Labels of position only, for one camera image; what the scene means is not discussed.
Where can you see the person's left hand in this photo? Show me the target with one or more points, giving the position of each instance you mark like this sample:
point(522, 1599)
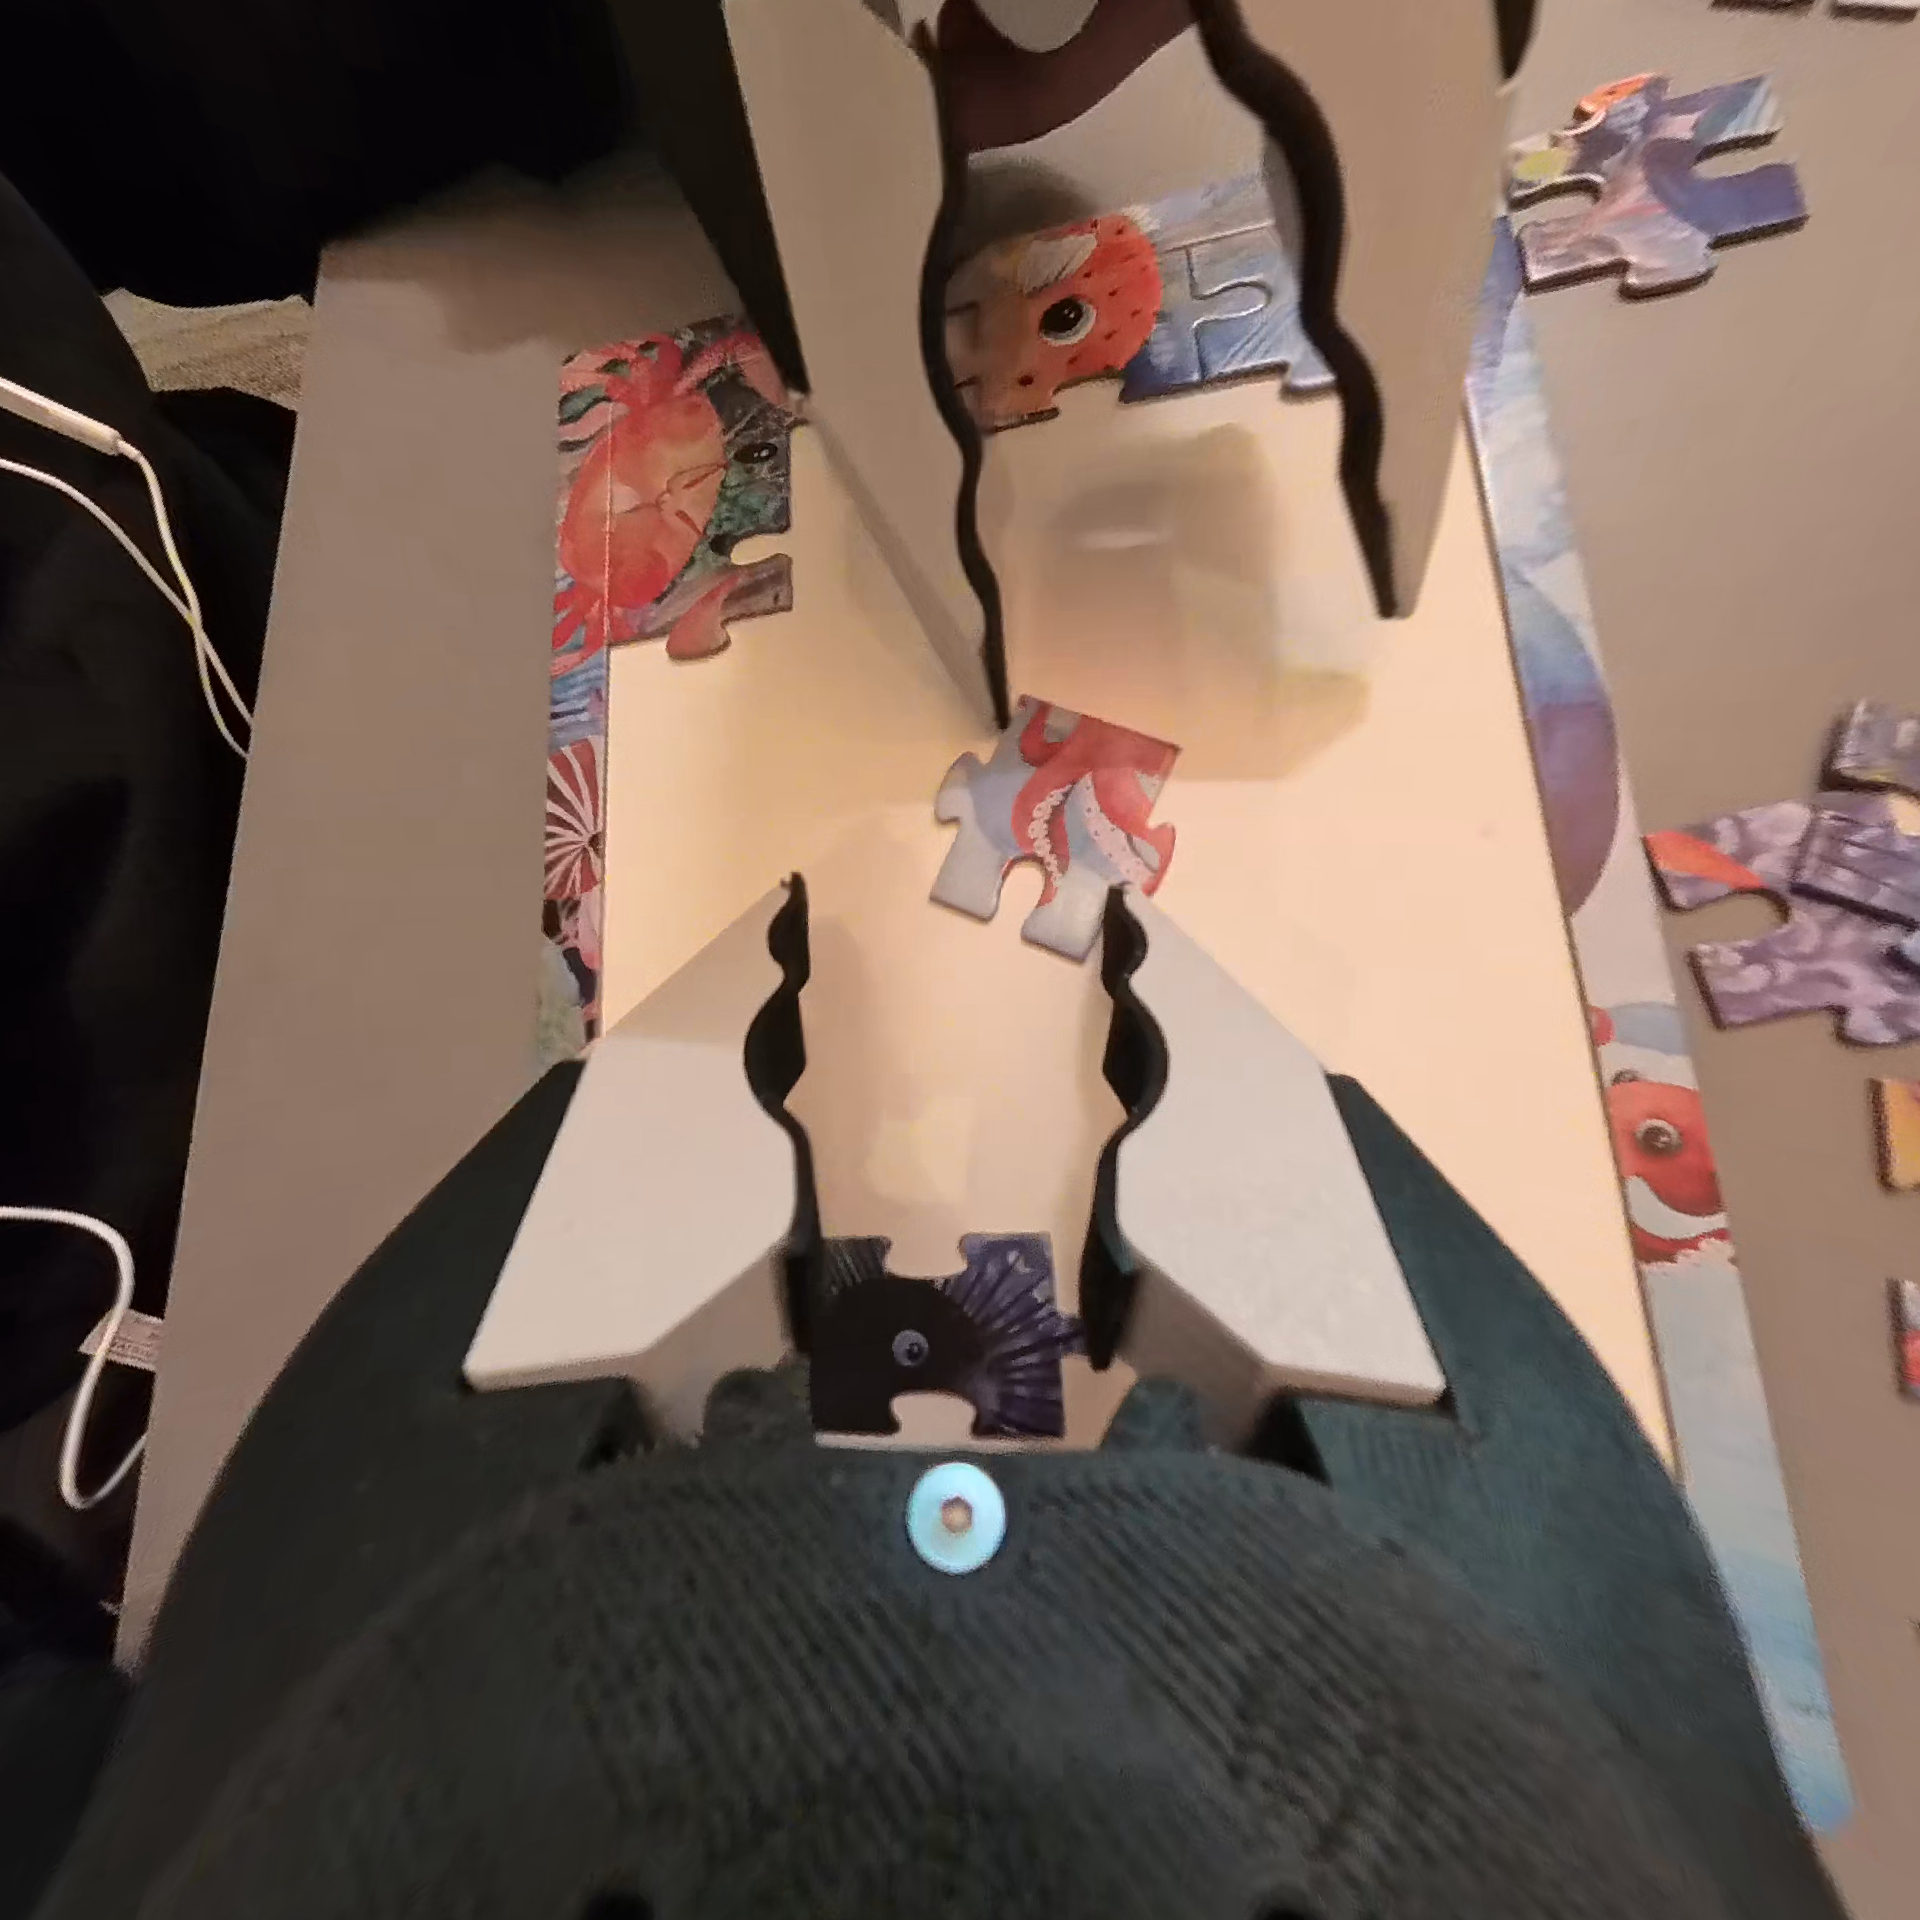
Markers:
point(1080, 98)

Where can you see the cream puzzle frame tray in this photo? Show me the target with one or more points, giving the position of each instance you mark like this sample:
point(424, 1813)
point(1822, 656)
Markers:
point(750, 720)

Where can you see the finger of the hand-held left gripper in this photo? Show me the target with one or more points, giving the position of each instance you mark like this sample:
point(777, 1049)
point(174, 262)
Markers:
point(1410, 224)
point(856, 301)

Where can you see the black urchin jigsaw piece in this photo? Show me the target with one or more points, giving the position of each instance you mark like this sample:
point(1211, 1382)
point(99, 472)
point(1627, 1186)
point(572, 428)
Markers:
point(886, 1335)

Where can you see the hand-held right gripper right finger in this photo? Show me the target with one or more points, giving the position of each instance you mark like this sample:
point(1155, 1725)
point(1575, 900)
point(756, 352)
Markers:
point(1276, 1230)

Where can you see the red octopus jigsaw piece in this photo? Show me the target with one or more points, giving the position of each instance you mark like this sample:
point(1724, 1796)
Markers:
point(1080, 810)

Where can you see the red crab jigsaw piece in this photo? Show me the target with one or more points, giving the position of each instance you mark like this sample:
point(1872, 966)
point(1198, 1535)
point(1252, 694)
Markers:
point(662, 481)

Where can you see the pile of puzzle pieces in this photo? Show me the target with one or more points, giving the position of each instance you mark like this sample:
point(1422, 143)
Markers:
point(1799, 916)

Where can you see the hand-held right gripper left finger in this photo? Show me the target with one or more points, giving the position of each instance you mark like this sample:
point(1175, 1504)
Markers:
point(646, 1201)

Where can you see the orange pufferfish jigsaw piece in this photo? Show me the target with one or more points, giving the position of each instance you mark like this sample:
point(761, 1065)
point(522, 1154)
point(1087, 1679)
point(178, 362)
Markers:
point(1080, 301)

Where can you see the blue wavy jigsaw piece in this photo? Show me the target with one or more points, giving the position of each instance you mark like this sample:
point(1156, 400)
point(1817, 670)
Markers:
point(1224, 324)

